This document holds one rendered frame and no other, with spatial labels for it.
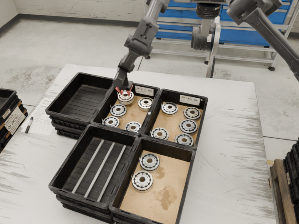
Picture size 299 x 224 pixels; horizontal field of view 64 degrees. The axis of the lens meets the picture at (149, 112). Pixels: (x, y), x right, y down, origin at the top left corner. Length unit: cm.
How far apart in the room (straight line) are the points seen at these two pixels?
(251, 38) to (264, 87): 61
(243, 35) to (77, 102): 224
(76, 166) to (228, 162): 86
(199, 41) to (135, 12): 268
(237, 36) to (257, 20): 225
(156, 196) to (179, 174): 17
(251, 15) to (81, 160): 104
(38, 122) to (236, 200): 134
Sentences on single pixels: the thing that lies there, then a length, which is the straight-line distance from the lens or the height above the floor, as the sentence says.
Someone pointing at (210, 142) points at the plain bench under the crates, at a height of 70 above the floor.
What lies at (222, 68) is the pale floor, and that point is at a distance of 335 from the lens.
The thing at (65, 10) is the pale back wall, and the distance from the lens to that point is 460.
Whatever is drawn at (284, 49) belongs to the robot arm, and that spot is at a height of 143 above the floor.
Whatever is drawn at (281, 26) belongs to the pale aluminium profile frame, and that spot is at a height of 60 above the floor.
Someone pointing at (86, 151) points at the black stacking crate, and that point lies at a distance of 138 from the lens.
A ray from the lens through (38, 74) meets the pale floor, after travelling 352.
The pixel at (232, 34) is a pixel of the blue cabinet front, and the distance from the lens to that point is 320.
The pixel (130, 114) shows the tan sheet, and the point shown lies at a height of 83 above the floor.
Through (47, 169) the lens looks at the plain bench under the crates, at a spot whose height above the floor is 70.
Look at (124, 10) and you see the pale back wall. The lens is 419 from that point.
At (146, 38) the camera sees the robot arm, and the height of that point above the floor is 145.
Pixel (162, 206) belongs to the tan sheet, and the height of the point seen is 83.
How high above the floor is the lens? 193
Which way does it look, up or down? 47 degrees down
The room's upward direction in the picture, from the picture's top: 2 degrees counter-clockwise
